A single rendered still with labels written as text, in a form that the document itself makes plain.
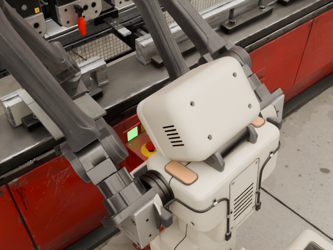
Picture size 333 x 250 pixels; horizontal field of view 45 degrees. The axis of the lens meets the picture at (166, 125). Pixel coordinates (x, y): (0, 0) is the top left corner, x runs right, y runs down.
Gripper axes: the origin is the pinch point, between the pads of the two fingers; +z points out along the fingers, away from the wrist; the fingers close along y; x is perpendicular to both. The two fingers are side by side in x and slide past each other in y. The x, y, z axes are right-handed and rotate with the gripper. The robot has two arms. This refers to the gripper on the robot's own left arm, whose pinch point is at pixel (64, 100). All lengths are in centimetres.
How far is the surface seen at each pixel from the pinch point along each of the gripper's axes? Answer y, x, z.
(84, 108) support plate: -3.7, 5.6, -0.8
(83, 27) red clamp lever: -14.9, -15.9, -9.7
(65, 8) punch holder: -11.8, -22.0, -13.3
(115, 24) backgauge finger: -39.2, -24.7, 16.0
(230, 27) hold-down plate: -86, -3, 15
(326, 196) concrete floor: -116, 95, 65
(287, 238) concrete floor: -78, 97, 63
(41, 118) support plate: 8.7, 1.6, 1.3
